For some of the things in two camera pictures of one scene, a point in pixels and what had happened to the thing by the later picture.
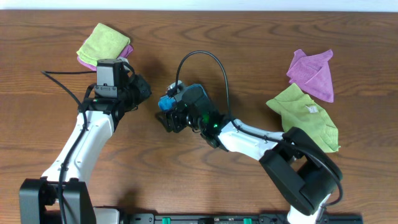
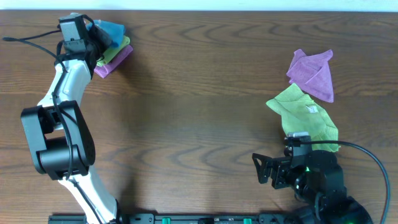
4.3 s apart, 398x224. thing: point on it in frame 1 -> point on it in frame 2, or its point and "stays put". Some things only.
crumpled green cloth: (300, 111) stays put
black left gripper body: (140, 90) -> (101, 35)
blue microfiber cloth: (194, 94) -> (115, 31)
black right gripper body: (173, 118) -> (278, 169)
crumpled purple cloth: (312, 73) stays put
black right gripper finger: (161, 117) -> (263, 164)
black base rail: (237, 218) stays put
